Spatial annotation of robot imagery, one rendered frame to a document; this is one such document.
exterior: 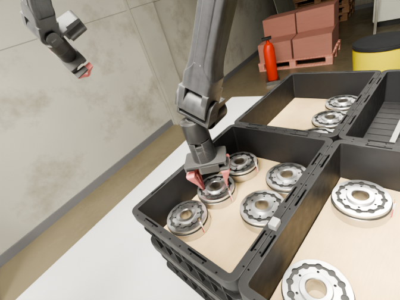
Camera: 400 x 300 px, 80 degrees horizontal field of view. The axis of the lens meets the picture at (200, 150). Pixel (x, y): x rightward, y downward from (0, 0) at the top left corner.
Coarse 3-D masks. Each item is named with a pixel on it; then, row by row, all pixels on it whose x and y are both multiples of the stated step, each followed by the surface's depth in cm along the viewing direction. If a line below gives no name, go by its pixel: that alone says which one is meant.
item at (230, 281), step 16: (240, 128) 71; (256, 128) 68; (320, 160) 50; (176, 176) 61; (304, 176) 48; (144, 224) 51; (176, 240) 44; (256, 240) 39; (192, 256) 40; (208, 272) 38; (224, 272) 36; (240, 272) 36
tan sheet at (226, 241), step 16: (256, 176) 67; (240, 192) 63; (224, 208) 60; (224, 224) 56; (240, 224) 55; (208, 240) 54; (224, 240) 53; (240, 240) 52; (208, 256) 51; (224, 256) 50; (240, 256) 49
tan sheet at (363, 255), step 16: (320, 224) 49; (336, 224) 48; (384, 224) 45; (304, 240) 47; (320, 240) 46; (336, 240) 45; (352, 240) 45; (368, 240) 44; (384, 240) 43; (304, 256) 45; (320, 256) 44; (336, 256) 43; (352, 256) 42; (368, 256) 42; (384, 256) 41; (352, 272) 40; (368, 272) 40; (384, 272) 39; (352, 288) 38; (368, 288) 38; (384, 288) 37
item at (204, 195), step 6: (216, 174) 67; (204, 180) 67; (210, 180) 66; (222, 180) 64; (228, 180) 64; (198, 186) 65; (228, 186) 62; (234, 186) 62; (198, 192) 63; (204, 192) 63; (222, 192) 61; (228, 192) 60; (204, 198) 61; (210, 198) 60; (216, 198) 60; (222, 198) 59
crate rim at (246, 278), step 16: (336, 144) 53; (352, 144) 51; (368, 144) 50; (304, 192) 46; (288, 208) 42; (288, 224) 40; (272, 240) 40; (256, 256) 37; (256, 272) 35; (240, 288) 34
